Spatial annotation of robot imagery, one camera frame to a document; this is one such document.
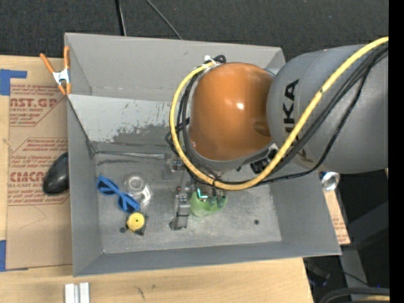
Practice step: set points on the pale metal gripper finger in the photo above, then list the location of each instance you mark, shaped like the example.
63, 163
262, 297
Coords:
181, 210
173, 166

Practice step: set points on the light green round object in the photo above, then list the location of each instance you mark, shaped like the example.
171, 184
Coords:
202, 209

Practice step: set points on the clear glass cup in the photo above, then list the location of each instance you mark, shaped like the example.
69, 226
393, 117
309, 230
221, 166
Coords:
135, 184

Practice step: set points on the grey metal bin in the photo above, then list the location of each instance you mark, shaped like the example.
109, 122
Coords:
221, 232

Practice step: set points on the yellow and black round toy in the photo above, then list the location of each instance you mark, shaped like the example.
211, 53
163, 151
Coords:
135, 221

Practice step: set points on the blue sunglasses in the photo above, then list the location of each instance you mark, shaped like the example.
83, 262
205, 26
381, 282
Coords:
123, 200

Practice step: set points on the black oval object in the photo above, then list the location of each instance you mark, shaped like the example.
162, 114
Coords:
57, 177

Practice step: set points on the brown cardboard board red print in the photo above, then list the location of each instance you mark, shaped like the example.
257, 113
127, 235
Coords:
31, 232

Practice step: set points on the black cylinder on white bracket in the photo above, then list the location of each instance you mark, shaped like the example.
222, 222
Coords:
259, 164

